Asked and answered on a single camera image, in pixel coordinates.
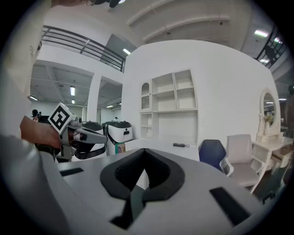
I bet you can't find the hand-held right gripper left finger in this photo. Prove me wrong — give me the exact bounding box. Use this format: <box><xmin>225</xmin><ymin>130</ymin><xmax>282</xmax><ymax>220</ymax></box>
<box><xmin>40</xmin><ymin>148</ymin><xmax>146</xmax><ymax>235</ymax></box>

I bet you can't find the person's left forearm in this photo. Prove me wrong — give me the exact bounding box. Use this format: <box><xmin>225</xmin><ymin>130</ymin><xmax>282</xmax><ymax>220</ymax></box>
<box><xmin>20</xmin><ymin>114</ymin><xmax>62</xmax><ymax>150</ymax></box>

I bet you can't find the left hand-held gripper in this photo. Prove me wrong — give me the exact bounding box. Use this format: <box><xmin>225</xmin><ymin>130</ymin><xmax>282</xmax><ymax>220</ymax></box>
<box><xmin>48</xmin><ymin>102</ymin><xmax>108</xmax><ymax>162</ymax></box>

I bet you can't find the white grey office chair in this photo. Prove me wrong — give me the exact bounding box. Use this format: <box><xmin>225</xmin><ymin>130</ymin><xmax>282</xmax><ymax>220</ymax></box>
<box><xmin>219</xmin><ymin>134</ymin><xmax>268</xmax><ymax>195</ymax></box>

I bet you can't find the person's left hand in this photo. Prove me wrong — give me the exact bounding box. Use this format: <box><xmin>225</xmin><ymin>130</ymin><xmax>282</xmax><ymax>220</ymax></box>
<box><xmin>68</xmin><ymin>129</ymin><xmax>83</xmax><ymax>141</ymax></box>

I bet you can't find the person's face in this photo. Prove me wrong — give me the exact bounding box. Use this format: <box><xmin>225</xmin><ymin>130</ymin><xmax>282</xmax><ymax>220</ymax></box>
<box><xmin>51</xmin><ymin>0</ymin><xmax>89</xmax><ymax>6</ymax></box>

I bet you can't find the dried flower bouquet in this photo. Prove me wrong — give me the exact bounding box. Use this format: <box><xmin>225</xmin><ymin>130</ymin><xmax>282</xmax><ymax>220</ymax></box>
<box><xmin>263</xmin><ymin>114</ymin><xmax>274</xmax><ymax>136</ymax></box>

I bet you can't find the person's cream t-shirt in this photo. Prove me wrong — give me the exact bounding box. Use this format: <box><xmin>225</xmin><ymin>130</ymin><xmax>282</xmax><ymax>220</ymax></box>
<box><xmin>0</xmin><ymin>0</ymin><xmax>54</xmax><ymax>138</ymax></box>

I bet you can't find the white hutch shelf unit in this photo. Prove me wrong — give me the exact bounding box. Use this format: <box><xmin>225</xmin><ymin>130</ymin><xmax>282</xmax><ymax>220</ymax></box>
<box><xmin>139</xmin><ymin>68</ymin><xmax>199</xmax><ymax>146</ymax></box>

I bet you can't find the oval mirror white frame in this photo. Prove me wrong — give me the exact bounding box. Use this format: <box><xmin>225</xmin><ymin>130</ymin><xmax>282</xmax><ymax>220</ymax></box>
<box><xmin>257</xmin><ymin>87</ymin><xmax>282</xmax><ymax>142</ymax></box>

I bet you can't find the arched white cabinet door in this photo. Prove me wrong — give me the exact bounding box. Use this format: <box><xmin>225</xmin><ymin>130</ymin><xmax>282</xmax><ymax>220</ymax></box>
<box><xmin>140</xmin><ymin>81</ymin><xmax>153</xmax><ymax>111</ymax></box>

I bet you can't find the blue chair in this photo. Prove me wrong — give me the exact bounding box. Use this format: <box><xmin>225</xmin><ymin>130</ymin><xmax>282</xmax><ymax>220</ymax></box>
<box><xmin>198</xmin><ymin>139</ymin><xmax>227</xmax><ymax>173</ymax></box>

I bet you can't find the white black mobile robot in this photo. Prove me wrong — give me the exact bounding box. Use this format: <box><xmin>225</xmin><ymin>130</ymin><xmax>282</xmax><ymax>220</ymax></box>
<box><xmin>73</xmin><ymin>121</ymin><xmax>108</xmax><ymax>161</ymax></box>
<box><xmin>102</xmin><ymin>121</ymin><xmax>134</xmax><ymax>157</ymax></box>

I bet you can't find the black mezzanine railing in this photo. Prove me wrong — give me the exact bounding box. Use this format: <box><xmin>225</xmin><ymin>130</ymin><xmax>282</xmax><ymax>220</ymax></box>
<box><xmin>40</xmin><ymin>25</ymin><xmax>126</xmax><ymax>73</ymax></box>

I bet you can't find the black head-worn camera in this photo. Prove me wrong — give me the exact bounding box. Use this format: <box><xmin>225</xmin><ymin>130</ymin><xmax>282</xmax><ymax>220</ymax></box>
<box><xmin>94</xmin><ymin>0</ymin><xmax>120</xmax><ymax>9</ymax></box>

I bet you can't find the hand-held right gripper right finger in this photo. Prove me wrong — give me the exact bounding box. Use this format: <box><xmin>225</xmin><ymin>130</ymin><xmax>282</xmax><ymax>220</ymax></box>
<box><xmin>132</xmin><ymin>148</ymin><xmax>266</xmax><ymax>235</ymax></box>

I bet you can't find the white dressing table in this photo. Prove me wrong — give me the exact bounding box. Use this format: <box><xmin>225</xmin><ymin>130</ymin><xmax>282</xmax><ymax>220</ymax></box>
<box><xmin>251</xmin><ymin>132</ymin><xmax>294</xmax><ymax>176</ymax></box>

